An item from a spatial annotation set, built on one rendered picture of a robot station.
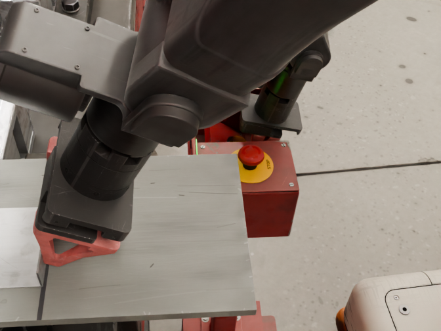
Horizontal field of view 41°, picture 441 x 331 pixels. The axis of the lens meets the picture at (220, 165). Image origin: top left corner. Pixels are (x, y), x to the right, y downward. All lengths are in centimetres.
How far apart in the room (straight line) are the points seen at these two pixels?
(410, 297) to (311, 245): 45
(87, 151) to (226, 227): 18
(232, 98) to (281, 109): 60
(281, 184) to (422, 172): 124
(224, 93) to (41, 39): 12
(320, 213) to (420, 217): 32
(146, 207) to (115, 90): 22
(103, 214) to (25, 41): 15
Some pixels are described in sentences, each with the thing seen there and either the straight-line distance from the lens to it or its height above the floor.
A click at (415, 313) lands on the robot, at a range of 141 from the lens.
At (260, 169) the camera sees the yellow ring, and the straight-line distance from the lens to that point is 89.
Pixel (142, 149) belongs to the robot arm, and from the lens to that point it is 41.
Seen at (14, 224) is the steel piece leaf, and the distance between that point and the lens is 57.
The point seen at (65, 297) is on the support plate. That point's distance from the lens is 52.
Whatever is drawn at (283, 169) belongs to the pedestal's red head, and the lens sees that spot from 90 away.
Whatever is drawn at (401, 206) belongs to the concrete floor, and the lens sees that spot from 195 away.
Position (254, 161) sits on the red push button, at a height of 81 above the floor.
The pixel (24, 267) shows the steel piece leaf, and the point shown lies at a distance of 54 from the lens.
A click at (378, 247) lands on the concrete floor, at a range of 183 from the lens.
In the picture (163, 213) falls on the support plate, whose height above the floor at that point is 100.
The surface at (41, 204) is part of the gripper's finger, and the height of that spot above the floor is 109.
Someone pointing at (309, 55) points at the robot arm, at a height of 96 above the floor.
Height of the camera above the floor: 144
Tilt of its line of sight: 48 degrees down
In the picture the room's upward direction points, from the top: 4 degrees clockwise
